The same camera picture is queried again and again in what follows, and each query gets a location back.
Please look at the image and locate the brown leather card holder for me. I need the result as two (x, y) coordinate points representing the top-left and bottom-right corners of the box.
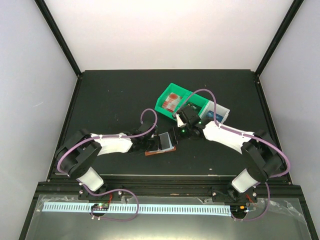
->
(144, 132), (176, 156)

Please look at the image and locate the green bin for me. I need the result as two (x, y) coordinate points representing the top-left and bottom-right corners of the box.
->
(154, 83), (191, 120)
(185, 94), (209, 118)

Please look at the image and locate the red patterned card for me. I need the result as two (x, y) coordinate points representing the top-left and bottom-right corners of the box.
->
(161, 92), (182, 113)

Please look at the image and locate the black credit card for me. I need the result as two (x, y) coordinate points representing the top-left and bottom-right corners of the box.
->
(159, 132), (172, 151)

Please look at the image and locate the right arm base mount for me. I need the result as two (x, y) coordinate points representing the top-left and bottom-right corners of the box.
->
(209, 185), (258, 205)

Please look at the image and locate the black aluminium frame rail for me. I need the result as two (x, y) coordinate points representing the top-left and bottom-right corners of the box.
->
(19, 175), (318, 240)

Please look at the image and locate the green bin left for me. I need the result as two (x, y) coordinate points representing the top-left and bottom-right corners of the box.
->
(154, 83), (191, 120)

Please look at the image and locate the white slotted cable duct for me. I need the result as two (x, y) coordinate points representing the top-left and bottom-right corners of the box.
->
(42, 202), (232, 217)

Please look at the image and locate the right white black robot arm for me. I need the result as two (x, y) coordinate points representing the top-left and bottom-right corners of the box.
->
(170, 105), (285, 202)

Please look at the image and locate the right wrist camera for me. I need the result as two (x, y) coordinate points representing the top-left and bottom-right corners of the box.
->
(176, 113), (187, 128)

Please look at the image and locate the white bin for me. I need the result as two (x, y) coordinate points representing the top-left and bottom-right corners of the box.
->
(201, 100), (230, 124)

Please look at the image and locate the purple cable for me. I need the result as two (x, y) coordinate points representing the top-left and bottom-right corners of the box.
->
(174, 88), (292, 223)
(56, 108), (140, 222)

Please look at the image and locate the blue credit card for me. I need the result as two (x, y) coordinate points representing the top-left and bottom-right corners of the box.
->
(205, 110), (224, 123)

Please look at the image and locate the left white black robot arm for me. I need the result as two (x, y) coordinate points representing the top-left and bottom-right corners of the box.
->
(54, 121), (158, 200)

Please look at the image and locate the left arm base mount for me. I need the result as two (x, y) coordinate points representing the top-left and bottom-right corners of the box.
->
(78, 185), (125, 203)

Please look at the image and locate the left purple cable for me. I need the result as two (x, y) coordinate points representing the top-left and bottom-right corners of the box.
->
(56, 108), (140, 222)

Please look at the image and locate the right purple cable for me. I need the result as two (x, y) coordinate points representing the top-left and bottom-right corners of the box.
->
(174, 88), (292, 223)

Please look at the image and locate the green bin middle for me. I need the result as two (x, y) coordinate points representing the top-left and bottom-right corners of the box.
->
(185, 94), (209, 118)

